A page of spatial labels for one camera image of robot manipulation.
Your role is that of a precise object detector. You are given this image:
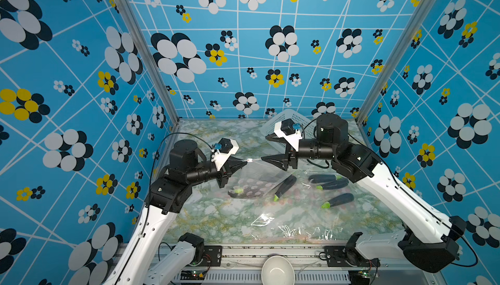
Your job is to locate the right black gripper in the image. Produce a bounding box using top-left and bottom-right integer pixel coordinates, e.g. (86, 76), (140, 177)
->
(262, 129), (339, 172)

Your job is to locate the dark purple eggplant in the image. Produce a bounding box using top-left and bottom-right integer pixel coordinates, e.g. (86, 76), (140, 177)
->
(316, 179), (350, 191)

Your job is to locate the eggplant with green stem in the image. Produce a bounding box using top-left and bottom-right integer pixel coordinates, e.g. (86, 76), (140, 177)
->
(321, 193), (354, 209)

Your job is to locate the clear pink-dotted zip bag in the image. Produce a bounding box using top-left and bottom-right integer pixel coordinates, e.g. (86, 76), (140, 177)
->
(307, 173), (386, 241)

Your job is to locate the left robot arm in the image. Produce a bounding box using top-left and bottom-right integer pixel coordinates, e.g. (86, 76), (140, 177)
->
(105, 138), (247, 284)

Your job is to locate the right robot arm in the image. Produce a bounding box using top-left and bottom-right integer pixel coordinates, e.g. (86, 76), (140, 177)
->
(263, 114), (467, 273)

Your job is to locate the white plastic basket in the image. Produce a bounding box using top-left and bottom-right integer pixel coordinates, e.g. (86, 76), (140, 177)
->
(260, 109), (312, 136)

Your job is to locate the white bowl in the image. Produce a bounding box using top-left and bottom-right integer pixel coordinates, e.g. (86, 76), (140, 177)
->
(261, 256), (296, 285)

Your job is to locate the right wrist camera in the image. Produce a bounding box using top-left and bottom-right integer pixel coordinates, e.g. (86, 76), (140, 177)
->
(274, 122), (303, 151)

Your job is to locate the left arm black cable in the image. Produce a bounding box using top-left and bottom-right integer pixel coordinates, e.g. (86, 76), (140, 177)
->
(148, 131), (214, 192)

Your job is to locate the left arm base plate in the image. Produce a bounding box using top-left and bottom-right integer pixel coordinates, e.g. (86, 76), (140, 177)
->
(188, 245), (223, 268)

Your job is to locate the aluminium front rail frame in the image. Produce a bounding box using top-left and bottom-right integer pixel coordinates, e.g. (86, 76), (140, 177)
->
(105, 243), (446, 285)

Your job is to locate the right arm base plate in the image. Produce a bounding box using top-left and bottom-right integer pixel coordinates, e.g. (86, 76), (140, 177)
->
(324, 246), (380, 268)

